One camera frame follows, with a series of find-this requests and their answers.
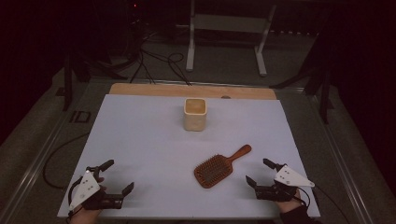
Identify hand-held gripper cable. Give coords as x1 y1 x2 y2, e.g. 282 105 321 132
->
66 175 84 222
295 185 350 224

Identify black floor cables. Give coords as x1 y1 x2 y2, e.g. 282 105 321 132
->
129 49 192 87

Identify cream square cup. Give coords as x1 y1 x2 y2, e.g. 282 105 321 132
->
183 97 208 133

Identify person's right hand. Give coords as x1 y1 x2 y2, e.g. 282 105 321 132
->
275 189 304 215

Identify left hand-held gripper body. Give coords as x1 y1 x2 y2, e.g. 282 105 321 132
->
68 166 124 212

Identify white metal stand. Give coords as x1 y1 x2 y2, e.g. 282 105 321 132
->
185 0 277 77

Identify black stand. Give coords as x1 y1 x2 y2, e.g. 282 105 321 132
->
269 31 336 125
61 50 92 112

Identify long black cable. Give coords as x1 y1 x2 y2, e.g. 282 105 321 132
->
42 132 92 190

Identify person's left hand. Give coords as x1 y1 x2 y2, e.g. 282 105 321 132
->
69 176 107 224

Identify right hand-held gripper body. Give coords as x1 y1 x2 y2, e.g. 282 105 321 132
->
254 163 316 203

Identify brown wooden paddle hairbrush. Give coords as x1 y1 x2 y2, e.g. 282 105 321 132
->
193 144 252 189

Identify right hand-held gripper cable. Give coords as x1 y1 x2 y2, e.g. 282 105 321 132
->
295 185 350 224

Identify white table sheet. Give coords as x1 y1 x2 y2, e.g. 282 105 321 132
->
56 93 321 218

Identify left hand-held gripper cable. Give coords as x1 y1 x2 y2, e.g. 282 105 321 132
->
66 175 84 222

